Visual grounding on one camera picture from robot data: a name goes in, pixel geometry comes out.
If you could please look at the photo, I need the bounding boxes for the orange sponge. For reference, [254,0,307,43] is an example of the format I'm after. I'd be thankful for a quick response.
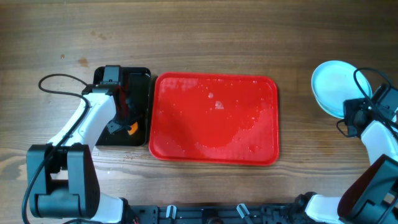
[127,122,139,136]

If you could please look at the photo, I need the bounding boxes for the light blue plate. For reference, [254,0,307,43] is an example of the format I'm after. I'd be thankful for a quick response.
[311,60,373,110]
[315,98,344,119]

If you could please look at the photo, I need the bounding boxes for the light blue plate top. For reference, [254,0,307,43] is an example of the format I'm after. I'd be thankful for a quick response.
[315,98,344,119]

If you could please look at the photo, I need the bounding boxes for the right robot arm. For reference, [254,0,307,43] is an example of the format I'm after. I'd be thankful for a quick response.
[289,84,397,223]

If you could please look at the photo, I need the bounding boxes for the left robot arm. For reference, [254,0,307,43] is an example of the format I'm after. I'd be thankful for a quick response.
[22,82,140,223]

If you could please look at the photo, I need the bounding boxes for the black rectangular water tray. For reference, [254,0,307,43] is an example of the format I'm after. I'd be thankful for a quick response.
[93,65,151,147]

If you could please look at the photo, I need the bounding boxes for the red plastic serving tray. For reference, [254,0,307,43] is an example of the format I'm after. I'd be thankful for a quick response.
[148,72,280,166]

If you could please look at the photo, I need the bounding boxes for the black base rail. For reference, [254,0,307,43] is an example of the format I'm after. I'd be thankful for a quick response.
[123,203,310,224]

